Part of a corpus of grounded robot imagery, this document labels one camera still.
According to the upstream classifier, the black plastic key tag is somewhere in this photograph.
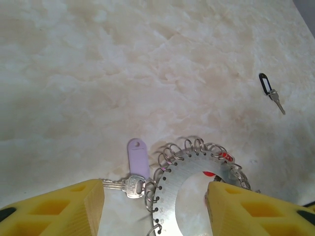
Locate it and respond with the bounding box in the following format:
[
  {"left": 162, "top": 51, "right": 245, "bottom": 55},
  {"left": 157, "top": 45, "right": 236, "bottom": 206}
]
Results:
[{"left": 258, "top": 72, "right": 273, "bottom": 95}]

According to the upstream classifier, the steel disc with split rings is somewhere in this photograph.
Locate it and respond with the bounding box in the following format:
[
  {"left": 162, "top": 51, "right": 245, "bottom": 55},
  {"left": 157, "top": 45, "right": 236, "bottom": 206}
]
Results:
[{"left": 144, "top": 135, "right": 261, "bottom": 236}]

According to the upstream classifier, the silver metal key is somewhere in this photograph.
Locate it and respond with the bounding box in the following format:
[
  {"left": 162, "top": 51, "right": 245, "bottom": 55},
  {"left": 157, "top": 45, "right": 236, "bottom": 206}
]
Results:
[
  {"left": 102, "top": 175, "right": 146, "bottom": 199},
  {"left": 267, "top": 89, "right": 286, "bottom": 116}
]

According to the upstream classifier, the purple plastic key tag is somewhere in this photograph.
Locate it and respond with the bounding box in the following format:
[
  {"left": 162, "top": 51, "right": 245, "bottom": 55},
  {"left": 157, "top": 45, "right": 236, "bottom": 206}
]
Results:
[{"left": 127, "top": 138, "right": 150, "bottom": 181}]

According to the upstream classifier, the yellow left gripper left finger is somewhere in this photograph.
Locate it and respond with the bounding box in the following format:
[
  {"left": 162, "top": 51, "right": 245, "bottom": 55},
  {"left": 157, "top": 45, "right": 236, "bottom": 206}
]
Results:
[{"left": 0, "top": 178, "right": 106, "bottom": 236}]

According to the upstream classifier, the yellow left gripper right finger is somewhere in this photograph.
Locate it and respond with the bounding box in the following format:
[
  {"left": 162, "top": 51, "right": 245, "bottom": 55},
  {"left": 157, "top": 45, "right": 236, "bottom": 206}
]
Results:
[{"left": 206, "top": 181, "right": 315, "bottom": 236}]

